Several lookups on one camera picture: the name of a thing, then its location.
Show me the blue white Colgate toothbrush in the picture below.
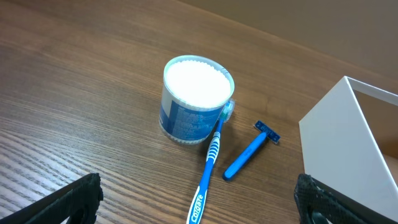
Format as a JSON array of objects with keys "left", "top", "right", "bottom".
[{"left": 186, "top": 100, "right": 235, "bottom": 224}]

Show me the cotton swab tub blue label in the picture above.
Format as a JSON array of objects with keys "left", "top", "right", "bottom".
[{"left": 159, "top": 55, "right": 235, "bottom": 144}]

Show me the blue disposable razor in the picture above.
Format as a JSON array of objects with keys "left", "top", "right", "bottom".
[{"left": 223, "top": 120, "right": 280, "bottom": 181}]

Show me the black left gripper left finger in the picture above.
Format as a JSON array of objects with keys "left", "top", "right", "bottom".
[{"left": 1, "top": 173, "right": 103, "bottom": 224}]

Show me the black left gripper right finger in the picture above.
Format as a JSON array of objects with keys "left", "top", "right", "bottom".
[{"left": 294, "top": 173, "right": 371, "bottom": 224}]

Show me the white square open box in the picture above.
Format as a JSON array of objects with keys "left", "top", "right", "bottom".
[{"left": 299, "top": 77, "right": 397, "bottom": 220}]

